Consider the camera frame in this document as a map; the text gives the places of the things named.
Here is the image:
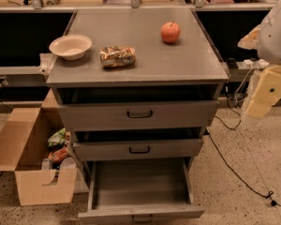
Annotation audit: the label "grey bottom drawer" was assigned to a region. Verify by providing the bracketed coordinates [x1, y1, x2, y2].
[79, 157, 204, 225]

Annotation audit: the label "grey top drawer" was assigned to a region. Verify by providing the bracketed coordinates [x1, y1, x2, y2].
[55, 84, 221, 132]

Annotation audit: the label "red apple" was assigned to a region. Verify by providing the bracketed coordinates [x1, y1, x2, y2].
[160, 22, 181, 44]

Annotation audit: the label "white paper bowl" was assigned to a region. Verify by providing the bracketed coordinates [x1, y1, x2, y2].
[49, 35, 92, 61]

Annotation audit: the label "black floor cable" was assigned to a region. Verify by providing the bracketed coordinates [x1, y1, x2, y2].
[207, 96, 281, 210]

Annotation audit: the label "green snack bag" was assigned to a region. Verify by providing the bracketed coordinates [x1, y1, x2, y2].
[48, 128, 66, 147]

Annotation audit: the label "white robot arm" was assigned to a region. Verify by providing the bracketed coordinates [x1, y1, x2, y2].
[238, 0, 281, 120]

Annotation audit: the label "grey middle drawer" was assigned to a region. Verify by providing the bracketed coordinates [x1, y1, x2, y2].
[73, 127, 203, 161]

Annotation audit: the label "open cardboard box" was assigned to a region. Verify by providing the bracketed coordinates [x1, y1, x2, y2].
[0, 93, 78, 206]

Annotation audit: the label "grey drawer cabinet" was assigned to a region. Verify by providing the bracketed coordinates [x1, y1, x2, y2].
[46, 7, 229, 186]

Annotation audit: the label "white cables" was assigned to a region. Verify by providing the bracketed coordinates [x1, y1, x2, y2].
[233, 67, 256, 107]

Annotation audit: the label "grey drawer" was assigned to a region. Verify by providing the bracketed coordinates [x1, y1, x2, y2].
[55, 84, 221, 132]
[73, 127, 203, 161]
[79, 157, 204, 225]

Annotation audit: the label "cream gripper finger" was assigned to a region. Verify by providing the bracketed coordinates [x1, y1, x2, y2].
[245, 100, 271, 118]

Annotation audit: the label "shiny snack bag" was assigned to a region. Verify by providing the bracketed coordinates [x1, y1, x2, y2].
[99, 46, 136, 68]

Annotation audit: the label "white power strip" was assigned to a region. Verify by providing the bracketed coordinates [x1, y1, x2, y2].
[243, 59, 269, 69]

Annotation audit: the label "orange snack bag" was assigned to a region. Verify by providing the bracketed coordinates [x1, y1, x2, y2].
[49, 147, 69, 163]

